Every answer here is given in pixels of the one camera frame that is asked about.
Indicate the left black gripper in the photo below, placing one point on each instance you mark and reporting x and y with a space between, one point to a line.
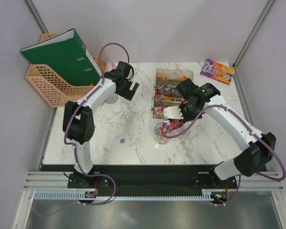
128 94

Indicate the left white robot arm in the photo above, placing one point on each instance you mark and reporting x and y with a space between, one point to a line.
78 121

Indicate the clear bin lollipops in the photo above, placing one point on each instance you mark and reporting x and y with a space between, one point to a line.
165 88

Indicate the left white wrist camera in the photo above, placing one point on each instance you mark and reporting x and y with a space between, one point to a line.
133 72

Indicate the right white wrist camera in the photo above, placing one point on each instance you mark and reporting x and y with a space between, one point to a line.
172 112

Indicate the aluminium rail frame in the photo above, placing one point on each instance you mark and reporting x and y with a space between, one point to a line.
50 180

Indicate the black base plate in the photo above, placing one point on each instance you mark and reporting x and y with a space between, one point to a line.
153 179

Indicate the clear bin opaque star candies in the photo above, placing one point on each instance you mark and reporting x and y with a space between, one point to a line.
158 112

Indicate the white slotted cable duct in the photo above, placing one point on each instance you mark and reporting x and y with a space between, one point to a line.
93 195

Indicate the green lever arch binder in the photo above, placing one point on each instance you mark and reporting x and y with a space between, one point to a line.
68 56

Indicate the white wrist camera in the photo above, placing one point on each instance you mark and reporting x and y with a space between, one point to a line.
133 72
172 112

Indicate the magenta plastic scoop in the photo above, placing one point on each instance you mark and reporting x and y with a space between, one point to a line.
173 125

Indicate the peach plastic file rack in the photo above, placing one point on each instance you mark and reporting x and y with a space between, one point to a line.
53 88

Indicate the clear bin translucent star candies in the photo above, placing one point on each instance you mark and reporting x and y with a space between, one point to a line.
166 99

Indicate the clear bin popsicle candies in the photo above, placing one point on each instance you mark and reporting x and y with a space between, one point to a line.
173 75

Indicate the Roald Dahl paperback book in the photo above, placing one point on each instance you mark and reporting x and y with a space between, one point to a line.
217 71

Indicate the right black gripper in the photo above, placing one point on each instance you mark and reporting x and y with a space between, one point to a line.
186 119

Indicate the clear jar lid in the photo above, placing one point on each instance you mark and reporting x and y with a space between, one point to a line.
112 99

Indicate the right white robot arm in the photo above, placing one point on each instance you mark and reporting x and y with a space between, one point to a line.
255 146

